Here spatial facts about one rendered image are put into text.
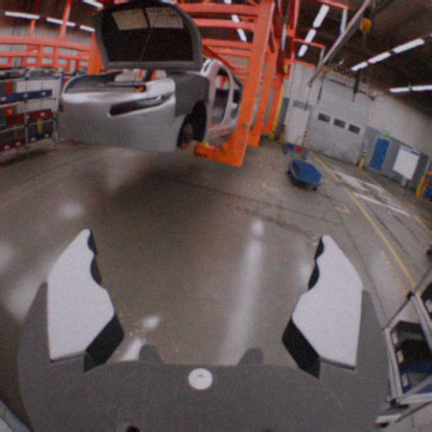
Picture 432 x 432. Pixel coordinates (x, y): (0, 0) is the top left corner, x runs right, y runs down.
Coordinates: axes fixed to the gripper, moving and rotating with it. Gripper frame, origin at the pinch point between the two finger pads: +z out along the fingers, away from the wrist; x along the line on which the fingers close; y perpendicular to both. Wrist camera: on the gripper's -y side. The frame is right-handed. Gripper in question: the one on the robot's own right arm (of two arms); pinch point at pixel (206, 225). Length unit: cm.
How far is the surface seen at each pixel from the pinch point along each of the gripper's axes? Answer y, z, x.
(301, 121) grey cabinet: 44, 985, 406
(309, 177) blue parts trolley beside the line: 125, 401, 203
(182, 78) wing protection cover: -31, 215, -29
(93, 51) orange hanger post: -112, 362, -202
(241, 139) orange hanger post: 40, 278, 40
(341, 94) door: -133, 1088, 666
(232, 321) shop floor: 127, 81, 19
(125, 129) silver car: 15, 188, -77
